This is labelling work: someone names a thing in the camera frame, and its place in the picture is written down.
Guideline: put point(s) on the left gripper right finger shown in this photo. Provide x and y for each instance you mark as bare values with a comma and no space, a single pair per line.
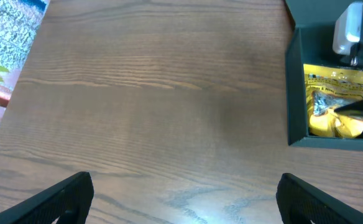
301,203

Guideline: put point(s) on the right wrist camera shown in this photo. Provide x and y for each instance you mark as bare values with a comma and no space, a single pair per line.
347,31

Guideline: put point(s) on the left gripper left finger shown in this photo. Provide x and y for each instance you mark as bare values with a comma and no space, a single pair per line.
66,202

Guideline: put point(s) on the yellow snack pouch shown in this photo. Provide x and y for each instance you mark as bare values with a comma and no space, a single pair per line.
327,89

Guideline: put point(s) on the black gift box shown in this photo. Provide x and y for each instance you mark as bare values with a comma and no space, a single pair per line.
312,43

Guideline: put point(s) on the blue abstract painting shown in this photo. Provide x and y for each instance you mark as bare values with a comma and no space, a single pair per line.
19,23

